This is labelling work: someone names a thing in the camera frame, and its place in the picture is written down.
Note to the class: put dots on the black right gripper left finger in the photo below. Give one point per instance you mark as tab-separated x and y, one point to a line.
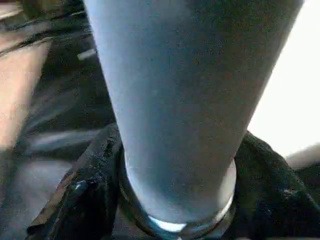
80	200

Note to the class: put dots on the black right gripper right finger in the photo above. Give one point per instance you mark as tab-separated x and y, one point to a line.
275	200

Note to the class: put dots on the white plastic table top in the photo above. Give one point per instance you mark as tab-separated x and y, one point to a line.
300	100

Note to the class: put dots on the white plastic table leg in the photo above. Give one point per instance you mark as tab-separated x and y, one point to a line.
190	100

